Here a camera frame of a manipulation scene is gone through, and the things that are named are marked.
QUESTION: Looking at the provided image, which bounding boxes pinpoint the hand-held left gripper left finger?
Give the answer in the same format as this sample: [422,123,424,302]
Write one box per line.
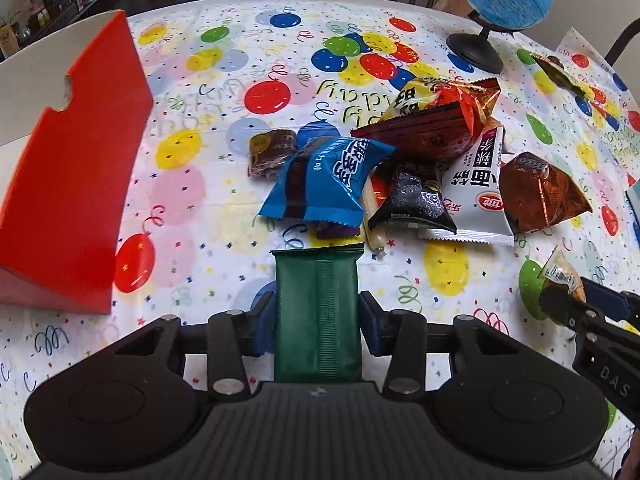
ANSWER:
[107,292,278,402]

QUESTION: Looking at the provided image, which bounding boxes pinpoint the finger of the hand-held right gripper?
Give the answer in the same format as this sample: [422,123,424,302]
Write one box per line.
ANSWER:
[539,285,603,332]
[580,277,640,322]

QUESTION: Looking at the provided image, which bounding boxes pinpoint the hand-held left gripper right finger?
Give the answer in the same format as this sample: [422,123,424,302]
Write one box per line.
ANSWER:
[359,290,527,401]

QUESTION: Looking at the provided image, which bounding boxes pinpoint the small clear orange snack packet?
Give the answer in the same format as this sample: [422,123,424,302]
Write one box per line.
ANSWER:
[539,246,587,303]

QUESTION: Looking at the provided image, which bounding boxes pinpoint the green snack packet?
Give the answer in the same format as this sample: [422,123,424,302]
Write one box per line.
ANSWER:
[270,242,366,385]

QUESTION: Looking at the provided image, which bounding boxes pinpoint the purple candy packet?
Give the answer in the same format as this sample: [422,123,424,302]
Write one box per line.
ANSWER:
[315,220,361,240]

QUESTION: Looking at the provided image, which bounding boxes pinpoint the beige sausage stick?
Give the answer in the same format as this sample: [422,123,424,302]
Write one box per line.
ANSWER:
[361,180,389,257]

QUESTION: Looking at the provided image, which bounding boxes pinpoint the brown foil snack packet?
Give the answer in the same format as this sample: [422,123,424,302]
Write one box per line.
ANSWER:
[498,151,593,236]

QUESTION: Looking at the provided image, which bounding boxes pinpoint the black snack packet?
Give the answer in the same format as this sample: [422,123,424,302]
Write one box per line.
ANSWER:
[367,162,458,235]

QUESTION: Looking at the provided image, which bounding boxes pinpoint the white snack packet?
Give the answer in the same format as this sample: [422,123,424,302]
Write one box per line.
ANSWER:
[417,122,516,246]

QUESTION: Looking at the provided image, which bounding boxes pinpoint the blue snack packet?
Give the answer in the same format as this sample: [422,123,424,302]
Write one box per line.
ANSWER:
[257,136,398,228]

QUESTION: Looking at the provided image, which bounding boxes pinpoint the small maroon snack packet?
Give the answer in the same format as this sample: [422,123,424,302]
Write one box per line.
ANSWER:
[247,129,299,181]

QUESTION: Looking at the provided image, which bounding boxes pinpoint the dark red snack packet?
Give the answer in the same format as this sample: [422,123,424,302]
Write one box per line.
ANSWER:
[350,102,483,163]

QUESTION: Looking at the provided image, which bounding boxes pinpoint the yellow orange snack packet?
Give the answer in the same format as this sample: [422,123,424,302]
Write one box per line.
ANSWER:
[380,76,502,136]

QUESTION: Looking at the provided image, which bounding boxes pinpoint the red cardboard box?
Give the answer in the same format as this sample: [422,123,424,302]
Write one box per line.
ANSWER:
[0,10,155,316]

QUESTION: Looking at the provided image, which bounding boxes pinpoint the dark brown yellow snack wrapper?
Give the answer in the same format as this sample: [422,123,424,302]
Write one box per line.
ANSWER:
[531,52,597,99]

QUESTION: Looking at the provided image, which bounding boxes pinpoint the balloon print tablecloth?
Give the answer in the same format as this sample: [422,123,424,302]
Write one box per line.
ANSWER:
[0,0,640,480]

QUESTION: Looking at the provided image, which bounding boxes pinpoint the black curved bar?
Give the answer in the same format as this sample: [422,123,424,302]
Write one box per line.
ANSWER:
[604,7,640,62]

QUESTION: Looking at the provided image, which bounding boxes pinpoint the television cabinet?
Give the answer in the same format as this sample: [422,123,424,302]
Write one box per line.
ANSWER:
[0,0,126,57]

